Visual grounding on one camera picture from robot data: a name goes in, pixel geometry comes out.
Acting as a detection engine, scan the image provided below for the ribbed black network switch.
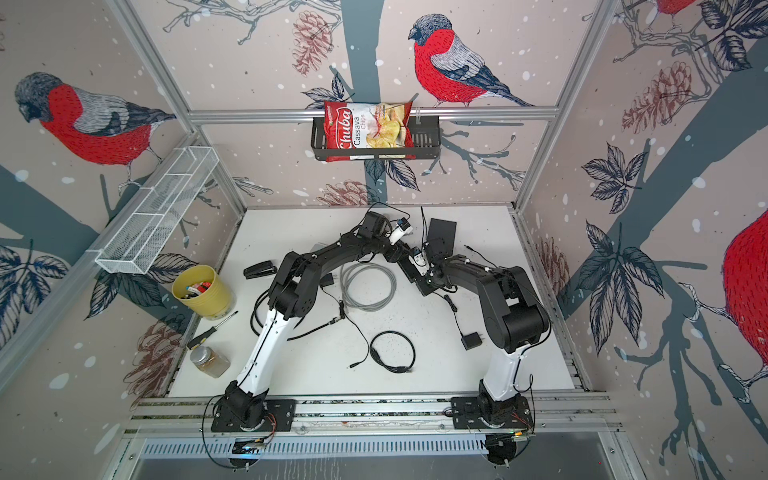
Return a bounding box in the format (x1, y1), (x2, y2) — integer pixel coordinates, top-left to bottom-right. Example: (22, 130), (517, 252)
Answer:
(397, 255), (422, 283)

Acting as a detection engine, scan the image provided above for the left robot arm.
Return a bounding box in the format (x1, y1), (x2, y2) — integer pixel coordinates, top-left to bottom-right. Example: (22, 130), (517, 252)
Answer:
(219, 210), (412, 430)

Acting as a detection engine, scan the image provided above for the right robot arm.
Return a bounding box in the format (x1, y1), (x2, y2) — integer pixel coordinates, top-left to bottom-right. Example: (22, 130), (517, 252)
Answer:
(399, 255), (551, 428)

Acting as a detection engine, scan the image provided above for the left black power adapter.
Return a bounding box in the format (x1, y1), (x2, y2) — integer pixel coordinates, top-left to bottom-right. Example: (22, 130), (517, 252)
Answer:
(319, 273), (370, 369)

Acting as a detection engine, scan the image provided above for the black power adapter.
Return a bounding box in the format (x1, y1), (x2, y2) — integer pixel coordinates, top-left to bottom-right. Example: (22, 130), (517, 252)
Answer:
(319, 273), (370, 369)
(442, 294), (482, 351)

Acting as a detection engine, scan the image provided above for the right black power adapter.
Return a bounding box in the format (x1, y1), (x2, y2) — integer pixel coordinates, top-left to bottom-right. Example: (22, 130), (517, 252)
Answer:
(442, 294), (482, 351)

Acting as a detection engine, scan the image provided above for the red chips bag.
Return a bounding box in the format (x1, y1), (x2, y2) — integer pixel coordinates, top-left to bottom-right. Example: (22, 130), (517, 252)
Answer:
(323, 102), (414, 162)

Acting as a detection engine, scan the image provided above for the black stapler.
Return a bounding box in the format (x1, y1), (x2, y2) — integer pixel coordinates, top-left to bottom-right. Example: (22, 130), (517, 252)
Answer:
(243, 260), (277, 280)

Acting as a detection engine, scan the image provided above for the yellow cup with markers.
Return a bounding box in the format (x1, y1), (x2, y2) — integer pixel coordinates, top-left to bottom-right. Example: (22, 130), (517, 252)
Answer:
(171, 265), (235, 319)

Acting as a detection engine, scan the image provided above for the glass jar with lid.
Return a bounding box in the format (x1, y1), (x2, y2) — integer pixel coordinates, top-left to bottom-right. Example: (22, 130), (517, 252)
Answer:
(189, 345), (231, 378)

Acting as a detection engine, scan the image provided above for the grey coiled ethernet cable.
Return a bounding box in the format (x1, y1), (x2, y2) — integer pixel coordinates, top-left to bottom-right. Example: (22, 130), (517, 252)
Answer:
(339, 261), (398, 313)

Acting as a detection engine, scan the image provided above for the black coiled short cable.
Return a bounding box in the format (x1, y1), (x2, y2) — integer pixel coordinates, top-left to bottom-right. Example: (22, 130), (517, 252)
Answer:
(368, 330), (417, 375)

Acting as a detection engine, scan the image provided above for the black wire wall basket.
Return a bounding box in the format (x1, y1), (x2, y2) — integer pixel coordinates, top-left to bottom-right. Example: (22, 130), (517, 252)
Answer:
(310, 116), (441, 162)

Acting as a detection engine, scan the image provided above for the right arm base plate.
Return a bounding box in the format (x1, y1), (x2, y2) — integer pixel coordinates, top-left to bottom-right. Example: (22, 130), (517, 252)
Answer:
(448, 394), (534, 430)

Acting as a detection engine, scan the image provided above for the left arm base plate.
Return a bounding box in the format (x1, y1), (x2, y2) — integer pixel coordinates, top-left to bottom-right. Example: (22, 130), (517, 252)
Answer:
(211, 397), (297, 433)

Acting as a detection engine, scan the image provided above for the black handled screwdriver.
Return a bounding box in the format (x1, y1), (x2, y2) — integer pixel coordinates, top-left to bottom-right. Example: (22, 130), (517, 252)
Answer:
(186, 310), (239, 351)

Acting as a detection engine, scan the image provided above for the white mesh wall shelf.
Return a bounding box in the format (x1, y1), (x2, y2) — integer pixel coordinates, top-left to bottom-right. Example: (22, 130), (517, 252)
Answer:
(95, 146), (219, 274)

